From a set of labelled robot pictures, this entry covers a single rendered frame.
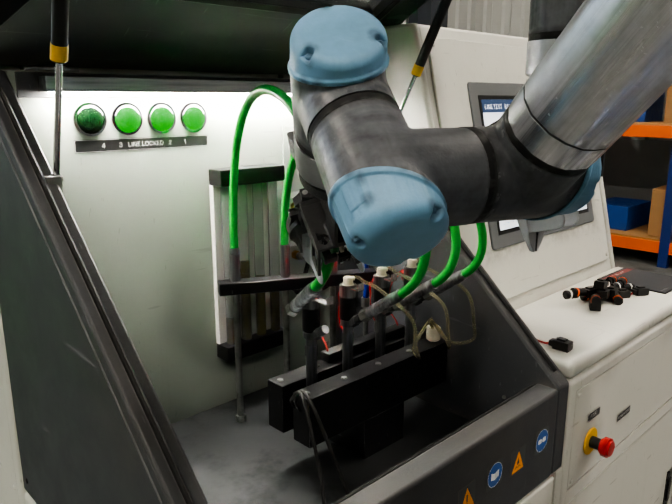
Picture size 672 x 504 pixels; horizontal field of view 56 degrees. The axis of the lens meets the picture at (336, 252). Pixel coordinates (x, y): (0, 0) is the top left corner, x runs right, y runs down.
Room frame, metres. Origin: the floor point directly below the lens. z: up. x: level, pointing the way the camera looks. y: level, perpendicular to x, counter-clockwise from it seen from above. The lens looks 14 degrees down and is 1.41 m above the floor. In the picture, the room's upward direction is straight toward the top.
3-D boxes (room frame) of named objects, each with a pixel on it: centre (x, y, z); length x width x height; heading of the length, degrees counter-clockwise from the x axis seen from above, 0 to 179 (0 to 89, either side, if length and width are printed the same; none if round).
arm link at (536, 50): (0.78, -0.27, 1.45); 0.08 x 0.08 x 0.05
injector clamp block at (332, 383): (1.00, -0.05, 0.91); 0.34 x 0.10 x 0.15; 134
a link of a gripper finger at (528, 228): (0.76, -0.25, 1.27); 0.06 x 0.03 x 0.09; 44
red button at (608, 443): (1.02, -0.48, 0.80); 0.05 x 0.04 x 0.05; 134
